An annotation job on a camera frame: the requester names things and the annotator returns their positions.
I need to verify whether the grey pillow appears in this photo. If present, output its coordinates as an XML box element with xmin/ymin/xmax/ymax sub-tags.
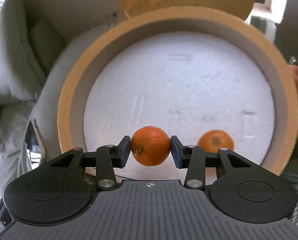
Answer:
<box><xmin>0</xmin><ymin>0</ymin><xmax>46</xmax><ymax>105</ymax></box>

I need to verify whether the grey duvet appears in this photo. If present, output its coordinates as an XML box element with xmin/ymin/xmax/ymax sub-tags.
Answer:
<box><xmin>0</xmin><ymin>24</ymin><xmax>110</xmax><ymax>196</ymax></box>

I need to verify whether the white foam insert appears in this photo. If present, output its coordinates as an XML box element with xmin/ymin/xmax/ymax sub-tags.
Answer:
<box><xmin>84</xmin><ymin>32</ymin><xmax>275</xmax><ymax>164</ymax></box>

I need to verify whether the smartphone with beige case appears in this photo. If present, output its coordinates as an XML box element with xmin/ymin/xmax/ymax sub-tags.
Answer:
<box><xmin>25</xmin><ymin>119</ymin><xmax>46</xmax><ymax>166</ymax></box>

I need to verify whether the round gold gift box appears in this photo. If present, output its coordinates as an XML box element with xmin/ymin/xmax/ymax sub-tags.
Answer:
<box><xmin>57</xmin><ymin>7</ymin><xmax>298</xmax><ymax>174</ymax></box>

